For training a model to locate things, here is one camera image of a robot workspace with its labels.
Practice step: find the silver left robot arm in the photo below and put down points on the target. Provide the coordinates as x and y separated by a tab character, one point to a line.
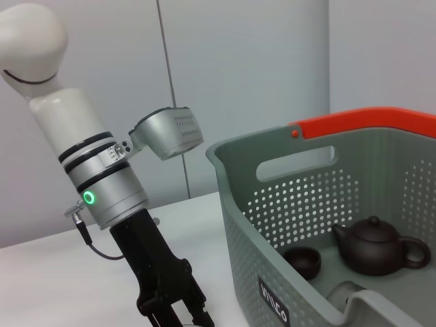
98	190

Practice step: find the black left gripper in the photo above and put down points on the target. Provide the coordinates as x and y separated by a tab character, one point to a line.
153	265

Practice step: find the silver plug on left gripper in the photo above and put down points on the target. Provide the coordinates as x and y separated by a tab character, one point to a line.
155	221

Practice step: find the grey perforated plastic storage bin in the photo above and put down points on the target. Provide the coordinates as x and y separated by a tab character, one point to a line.
238	238

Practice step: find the glass teacup with black base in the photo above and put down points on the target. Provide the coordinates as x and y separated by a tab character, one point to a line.
303	264

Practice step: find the dark clay teapot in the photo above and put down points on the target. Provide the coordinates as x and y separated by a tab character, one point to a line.
371	248

